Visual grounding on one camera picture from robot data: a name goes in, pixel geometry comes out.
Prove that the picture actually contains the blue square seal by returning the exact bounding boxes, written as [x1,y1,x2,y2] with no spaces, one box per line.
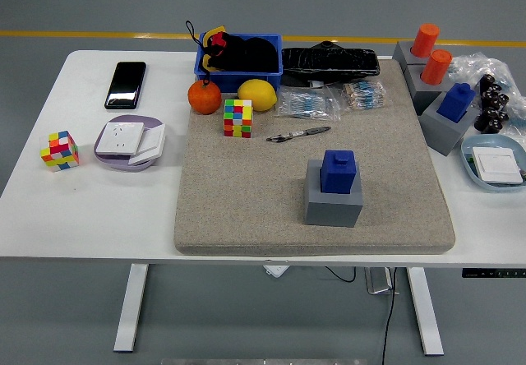
[436,82,477,124]
[320,150,362,196]

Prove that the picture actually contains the grey seal holder block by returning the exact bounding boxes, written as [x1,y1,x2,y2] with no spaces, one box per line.
[404,63,453,116]
[418,93,481,157]
[392,40,428,68]
[303,159,364,229]

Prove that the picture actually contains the orange cylinder seal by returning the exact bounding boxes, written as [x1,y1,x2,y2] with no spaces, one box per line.
[420,49,454,85]
[410,23,441,58]

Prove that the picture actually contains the grey-brown mat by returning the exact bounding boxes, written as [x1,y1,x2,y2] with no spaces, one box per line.
[173,58,456,256]

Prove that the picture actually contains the black silver pen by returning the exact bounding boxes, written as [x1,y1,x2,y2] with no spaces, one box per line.
[265,126,332,143]

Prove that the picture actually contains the colourful puzzle cube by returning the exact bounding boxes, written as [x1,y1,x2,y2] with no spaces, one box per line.
[39,130,81,173]
[223,99,253,139]

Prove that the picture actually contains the yellow lemon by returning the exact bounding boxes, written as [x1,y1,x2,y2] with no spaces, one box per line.
[237,78,278,113]

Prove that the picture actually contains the large clear resistor bag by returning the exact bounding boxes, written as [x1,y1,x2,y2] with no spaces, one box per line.
[274,85,343,122]

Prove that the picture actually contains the blue plastic bin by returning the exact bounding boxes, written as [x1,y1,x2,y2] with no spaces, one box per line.
[193,32,284,94]

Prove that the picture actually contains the orange fruit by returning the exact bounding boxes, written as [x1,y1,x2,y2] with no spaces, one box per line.
[187,80,224,116]

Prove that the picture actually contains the small clear resistor bag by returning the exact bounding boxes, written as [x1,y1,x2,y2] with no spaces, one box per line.
[341,80,390,112]

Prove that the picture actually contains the purple plate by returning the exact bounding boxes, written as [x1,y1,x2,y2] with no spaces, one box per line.
[93,114,166,173]

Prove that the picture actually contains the yellow red toy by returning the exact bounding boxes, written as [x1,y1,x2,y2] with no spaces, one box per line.
[198,25,229,72]

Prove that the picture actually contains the black smartphone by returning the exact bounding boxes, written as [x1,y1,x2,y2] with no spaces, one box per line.
[104,61,147,110]

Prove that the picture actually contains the white table leg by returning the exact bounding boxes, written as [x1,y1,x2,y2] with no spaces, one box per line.
[113,262,149,353]
[406,266,445,357]

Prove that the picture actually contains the light blue plate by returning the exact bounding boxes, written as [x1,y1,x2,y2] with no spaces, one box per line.
[459,134,526,193]

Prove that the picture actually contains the crumpled clear plastic bag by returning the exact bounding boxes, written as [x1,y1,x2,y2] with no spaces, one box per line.
[447,52,526,136]

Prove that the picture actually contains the black table control panel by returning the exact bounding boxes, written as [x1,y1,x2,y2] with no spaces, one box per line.
[460,267,526,280]

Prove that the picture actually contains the white switch panel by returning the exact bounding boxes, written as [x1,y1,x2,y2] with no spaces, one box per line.
[471,146,524,185]
[127,122,167,167]

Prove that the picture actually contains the black drawstring pouch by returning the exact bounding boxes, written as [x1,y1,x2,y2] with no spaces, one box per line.
[185,20,279,87]

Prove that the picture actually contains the short black cable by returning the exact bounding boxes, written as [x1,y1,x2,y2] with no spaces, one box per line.
[324,266,357,283]

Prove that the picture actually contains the white wall socket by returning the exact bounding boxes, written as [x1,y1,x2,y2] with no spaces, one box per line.
[95,122,145,156]

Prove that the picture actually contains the long black cable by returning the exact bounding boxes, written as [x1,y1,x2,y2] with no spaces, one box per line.
[381,266,399,365]

